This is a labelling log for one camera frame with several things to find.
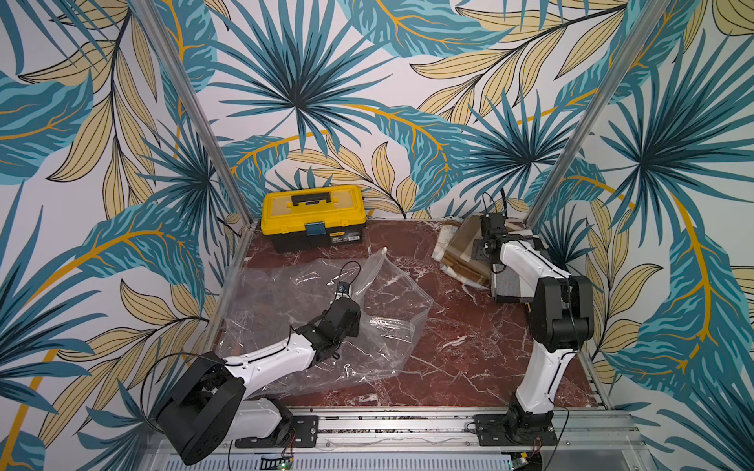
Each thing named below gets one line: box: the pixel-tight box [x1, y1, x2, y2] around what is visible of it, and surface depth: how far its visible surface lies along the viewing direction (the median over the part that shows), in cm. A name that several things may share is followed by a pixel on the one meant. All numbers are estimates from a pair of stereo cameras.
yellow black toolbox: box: [261, 184, 368, 254], surface depth 102 cm
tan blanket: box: [440, 214, 492, 285], surface depth 103 cm
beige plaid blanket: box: [431, 223, 492, 289], surface depth 103 cm
